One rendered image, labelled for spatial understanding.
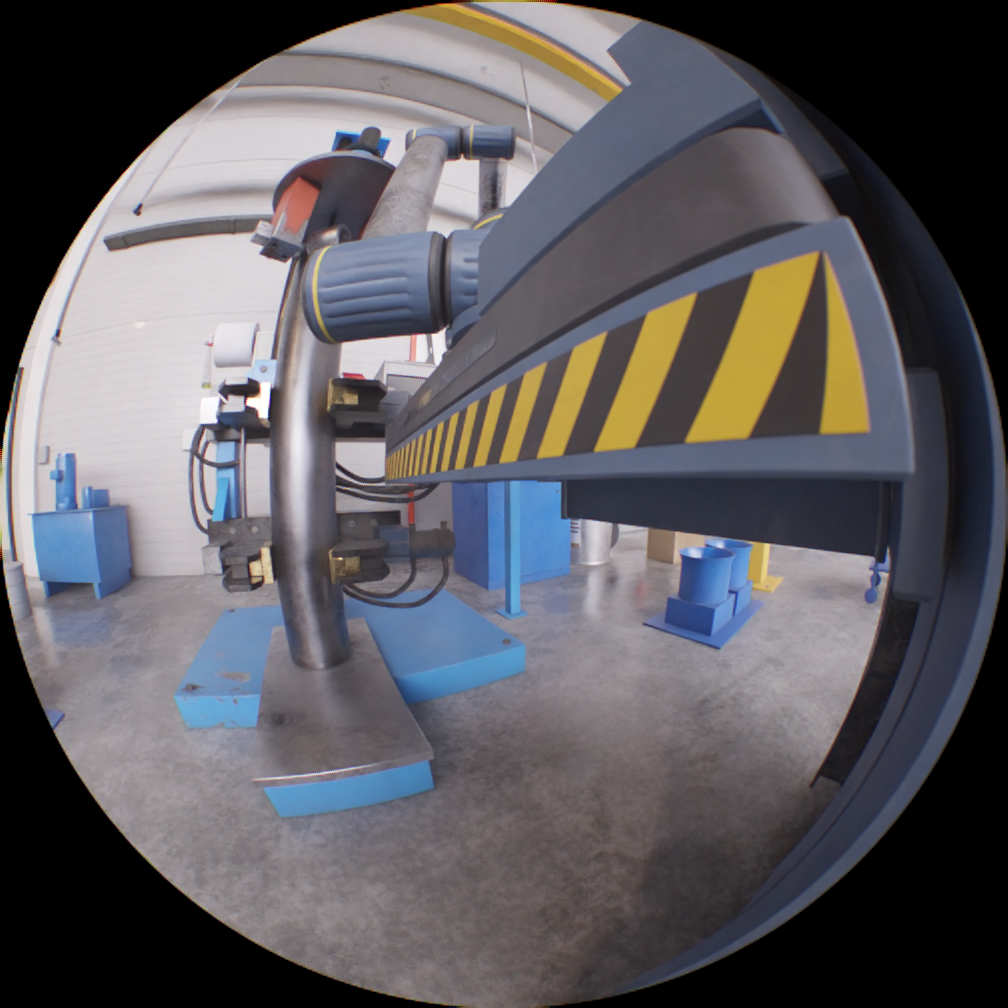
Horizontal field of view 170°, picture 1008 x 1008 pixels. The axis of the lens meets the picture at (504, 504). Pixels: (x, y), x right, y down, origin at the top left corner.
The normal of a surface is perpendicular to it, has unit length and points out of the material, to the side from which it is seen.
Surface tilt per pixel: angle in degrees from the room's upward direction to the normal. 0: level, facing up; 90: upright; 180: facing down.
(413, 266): 106
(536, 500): 90
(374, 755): 0
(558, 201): 90
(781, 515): 90
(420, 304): 147
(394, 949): 0
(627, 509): 90
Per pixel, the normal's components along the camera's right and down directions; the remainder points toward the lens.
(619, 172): -0.89, 0.04
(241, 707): 0.52, 0.04
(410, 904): -0.01, -1.00
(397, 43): 0.07, 1.00
